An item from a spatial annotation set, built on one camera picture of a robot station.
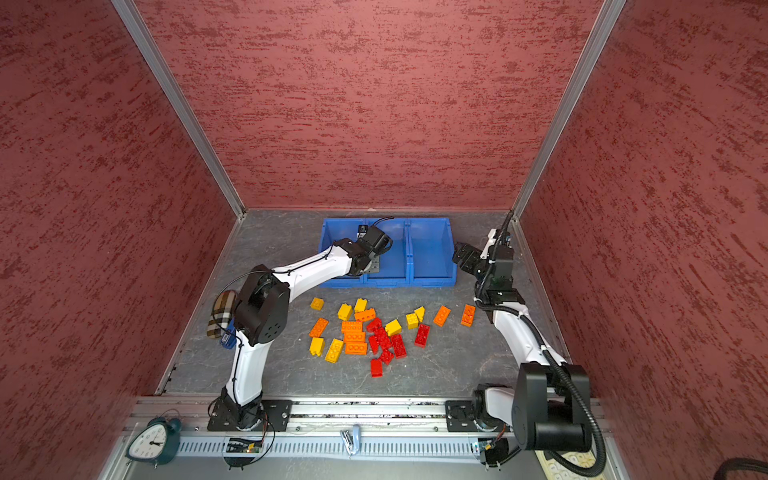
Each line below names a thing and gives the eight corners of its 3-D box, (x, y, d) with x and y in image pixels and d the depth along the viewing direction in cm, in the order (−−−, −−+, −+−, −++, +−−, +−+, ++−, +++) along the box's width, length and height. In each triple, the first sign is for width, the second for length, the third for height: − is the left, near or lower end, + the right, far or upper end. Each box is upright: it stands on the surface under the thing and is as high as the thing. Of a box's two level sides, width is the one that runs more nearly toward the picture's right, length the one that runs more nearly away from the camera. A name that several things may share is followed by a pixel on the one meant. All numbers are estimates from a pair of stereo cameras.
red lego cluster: (357, 336, 90) (356, 333, 88) (377, 317, 94) (377, 314, 92) (392, 371, 83) (392, 369, 82) (412, 348, 87) (412, 346, 86)
